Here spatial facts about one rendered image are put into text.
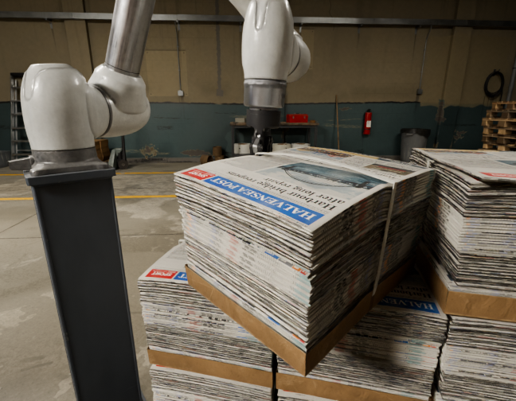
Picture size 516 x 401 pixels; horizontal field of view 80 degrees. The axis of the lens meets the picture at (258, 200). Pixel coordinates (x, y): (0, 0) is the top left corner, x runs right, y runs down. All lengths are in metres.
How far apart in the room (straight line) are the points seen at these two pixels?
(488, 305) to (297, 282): 0.34
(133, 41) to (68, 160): 0.39
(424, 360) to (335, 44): 7.17
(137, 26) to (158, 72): 6.29
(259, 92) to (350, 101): 6.95
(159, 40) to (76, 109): 6.51
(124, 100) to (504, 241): 0.98
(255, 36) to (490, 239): 0.53
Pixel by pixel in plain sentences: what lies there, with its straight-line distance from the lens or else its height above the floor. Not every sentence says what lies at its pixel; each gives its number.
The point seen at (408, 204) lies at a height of 1.01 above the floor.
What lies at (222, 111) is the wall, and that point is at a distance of 7.13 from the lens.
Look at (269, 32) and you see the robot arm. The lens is 0.66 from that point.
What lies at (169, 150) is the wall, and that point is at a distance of 7.34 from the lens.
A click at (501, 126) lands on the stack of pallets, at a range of 7.04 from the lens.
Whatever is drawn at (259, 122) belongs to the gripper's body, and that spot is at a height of 1.13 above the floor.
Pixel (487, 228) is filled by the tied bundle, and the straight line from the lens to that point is 0.58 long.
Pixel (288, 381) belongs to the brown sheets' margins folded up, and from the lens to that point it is 0.73.
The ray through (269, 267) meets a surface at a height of 0.96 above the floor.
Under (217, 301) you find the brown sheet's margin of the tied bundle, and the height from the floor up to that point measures 0.85.
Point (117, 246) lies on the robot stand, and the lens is 1.03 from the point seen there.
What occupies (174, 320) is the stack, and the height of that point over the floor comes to 0.74.
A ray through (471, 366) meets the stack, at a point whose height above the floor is 0.73.
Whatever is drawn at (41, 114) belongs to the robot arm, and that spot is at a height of 1.15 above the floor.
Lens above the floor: 1.16
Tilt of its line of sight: 16 degrees down
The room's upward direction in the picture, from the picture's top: straight up
